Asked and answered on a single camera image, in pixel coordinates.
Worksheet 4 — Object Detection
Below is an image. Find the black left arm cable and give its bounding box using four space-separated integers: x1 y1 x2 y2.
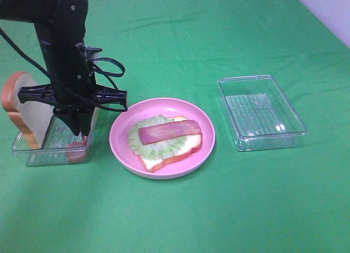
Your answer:
0 27 129 113

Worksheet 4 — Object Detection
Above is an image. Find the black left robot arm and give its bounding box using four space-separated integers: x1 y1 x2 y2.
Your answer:
1 0 127 136

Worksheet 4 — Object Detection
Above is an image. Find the green lettuce leaf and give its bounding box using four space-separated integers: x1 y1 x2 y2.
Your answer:
128 114 187 160

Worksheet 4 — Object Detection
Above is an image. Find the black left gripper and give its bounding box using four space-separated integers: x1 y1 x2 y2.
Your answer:
17 75 128 136

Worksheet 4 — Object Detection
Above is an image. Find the pink round plate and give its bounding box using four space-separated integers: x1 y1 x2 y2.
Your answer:
109 98 215 180

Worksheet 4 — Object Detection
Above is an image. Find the bacon strip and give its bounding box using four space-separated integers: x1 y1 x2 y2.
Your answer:
66 136 88 163

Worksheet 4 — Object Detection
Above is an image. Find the clear plastic container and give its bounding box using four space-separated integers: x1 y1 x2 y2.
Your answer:
11 109 98 166
218 75 307 151

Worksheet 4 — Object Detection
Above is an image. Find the clear right plastic container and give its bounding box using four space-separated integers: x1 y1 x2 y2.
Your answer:
218 75 307 151

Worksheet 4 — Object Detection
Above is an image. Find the bread slice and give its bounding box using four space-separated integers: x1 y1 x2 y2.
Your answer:
137 116 202 173
1 72 53 149

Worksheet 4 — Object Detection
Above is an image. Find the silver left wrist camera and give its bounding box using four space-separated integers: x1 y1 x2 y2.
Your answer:
85 46 103 63

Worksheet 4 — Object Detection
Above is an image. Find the pink ham slice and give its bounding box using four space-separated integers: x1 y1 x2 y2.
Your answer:
138 120 202 145

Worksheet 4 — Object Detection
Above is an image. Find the clear left plastic container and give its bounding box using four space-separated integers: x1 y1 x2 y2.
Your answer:
11 109 98 166

